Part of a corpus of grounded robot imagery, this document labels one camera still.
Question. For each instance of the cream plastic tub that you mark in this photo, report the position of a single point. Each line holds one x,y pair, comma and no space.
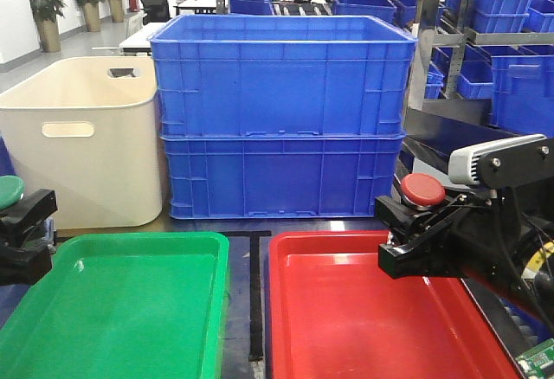
87,128

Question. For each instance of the lower blue stacked crate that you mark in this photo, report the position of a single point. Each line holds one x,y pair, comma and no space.
234,178

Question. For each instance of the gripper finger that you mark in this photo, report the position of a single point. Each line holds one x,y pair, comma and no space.
24,265

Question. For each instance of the blue stacked crate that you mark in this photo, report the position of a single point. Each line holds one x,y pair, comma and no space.
245,76
234,178

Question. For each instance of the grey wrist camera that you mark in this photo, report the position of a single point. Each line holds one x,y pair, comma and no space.
507,162

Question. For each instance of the green push button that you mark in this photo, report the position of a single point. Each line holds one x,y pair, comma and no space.
11,190

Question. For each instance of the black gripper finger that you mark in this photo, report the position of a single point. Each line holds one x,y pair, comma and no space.
20,221

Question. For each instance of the green plastic tray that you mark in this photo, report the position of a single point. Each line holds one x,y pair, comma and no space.
137,305

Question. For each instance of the red push button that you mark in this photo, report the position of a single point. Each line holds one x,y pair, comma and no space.
422,191

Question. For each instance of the upper blue stacked crate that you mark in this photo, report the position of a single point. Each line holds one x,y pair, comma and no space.
245,76

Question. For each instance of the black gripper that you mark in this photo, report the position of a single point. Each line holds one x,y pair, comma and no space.
504,241

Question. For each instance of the red plastic tray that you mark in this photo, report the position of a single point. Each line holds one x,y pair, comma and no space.
336,314

